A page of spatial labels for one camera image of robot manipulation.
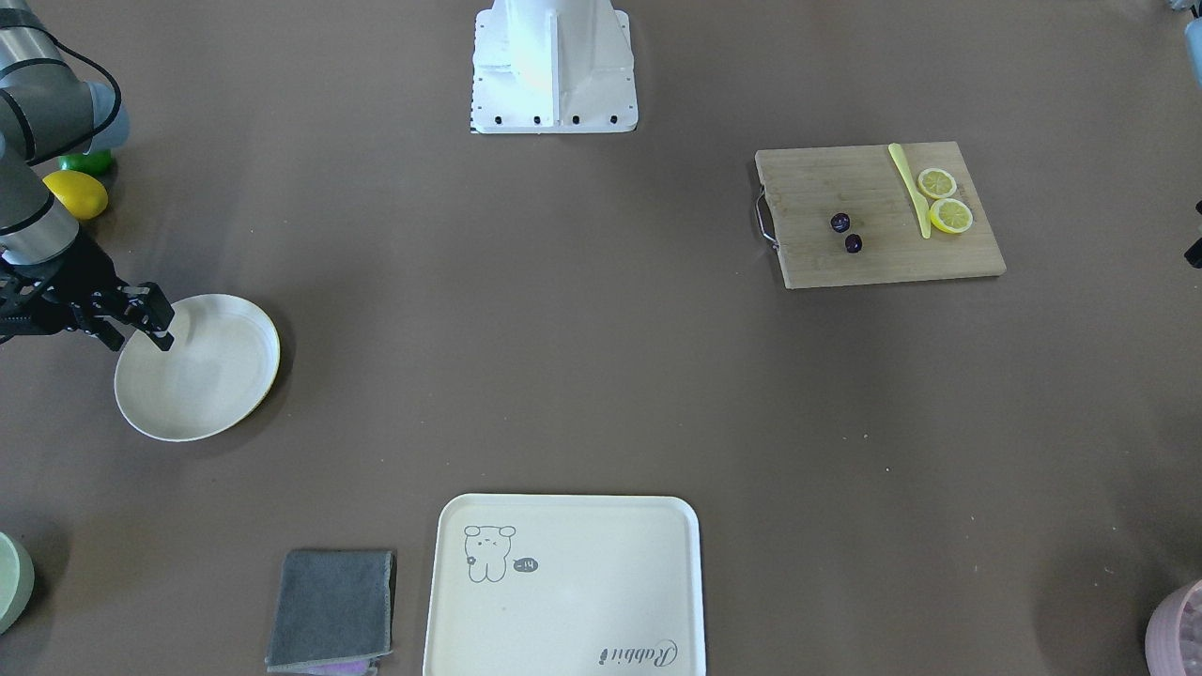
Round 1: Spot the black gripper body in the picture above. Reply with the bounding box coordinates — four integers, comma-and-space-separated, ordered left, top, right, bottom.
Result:
1, 231, 142, 351

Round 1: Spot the cream round plate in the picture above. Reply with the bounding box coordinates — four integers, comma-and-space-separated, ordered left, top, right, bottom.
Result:
115, 293, 282, 441

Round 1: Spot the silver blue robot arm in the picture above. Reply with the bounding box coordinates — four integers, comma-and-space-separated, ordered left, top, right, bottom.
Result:
1, 1, 175, 351

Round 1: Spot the cream rabbit tray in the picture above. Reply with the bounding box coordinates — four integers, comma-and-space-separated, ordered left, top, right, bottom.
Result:
424, 493, 707, 675

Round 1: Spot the whole yellow lemon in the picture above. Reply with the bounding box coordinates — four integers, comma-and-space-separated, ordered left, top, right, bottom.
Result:
42, 170, 109, 223

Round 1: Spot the green lime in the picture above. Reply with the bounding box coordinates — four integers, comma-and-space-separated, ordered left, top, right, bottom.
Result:
56, 150, 117, 178

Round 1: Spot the grey folded cloth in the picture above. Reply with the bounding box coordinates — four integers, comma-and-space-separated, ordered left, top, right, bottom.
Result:
264, 548, 394, 675

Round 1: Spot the bamboo cutting board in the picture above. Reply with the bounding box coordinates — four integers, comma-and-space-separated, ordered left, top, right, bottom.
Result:
754, 141, 1008, 287

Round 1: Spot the yellow plastic knife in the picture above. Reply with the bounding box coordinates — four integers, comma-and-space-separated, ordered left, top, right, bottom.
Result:
886, 143, 932, 239

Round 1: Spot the pink bowl with ice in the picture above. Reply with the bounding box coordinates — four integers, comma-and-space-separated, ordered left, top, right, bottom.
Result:
1146, 580, 1201, 675

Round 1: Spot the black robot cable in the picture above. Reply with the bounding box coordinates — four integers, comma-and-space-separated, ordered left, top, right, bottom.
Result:
38, 19, 124, 165

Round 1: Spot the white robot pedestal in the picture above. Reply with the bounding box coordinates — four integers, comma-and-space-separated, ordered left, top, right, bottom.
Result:
470, 1, 639, 134

